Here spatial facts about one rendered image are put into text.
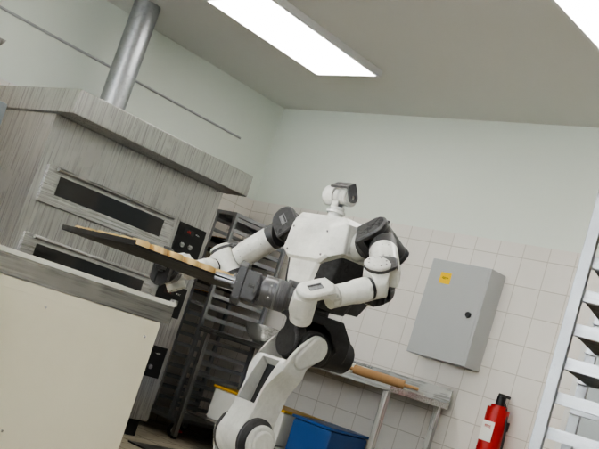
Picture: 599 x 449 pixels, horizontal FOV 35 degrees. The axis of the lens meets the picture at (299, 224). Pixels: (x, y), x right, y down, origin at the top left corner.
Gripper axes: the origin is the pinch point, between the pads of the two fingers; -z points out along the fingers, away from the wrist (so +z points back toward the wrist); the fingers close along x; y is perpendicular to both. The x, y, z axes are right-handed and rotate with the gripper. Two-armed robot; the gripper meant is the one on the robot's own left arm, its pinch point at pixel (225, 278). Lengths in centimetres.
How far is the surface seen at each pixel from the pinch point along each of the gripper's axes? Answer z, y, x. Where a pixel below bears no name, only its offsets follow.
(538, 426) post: 89, 18, -13
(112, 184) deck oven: -137, -346, 58
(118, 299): -22.6, 15.7, -14.6
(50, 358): -32, 26, -34
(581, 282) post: 90, 18, 25
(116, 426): -14.0, 8.4, -46.1
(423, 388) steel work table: 103, -421, -6
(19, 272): -43, 37, -16
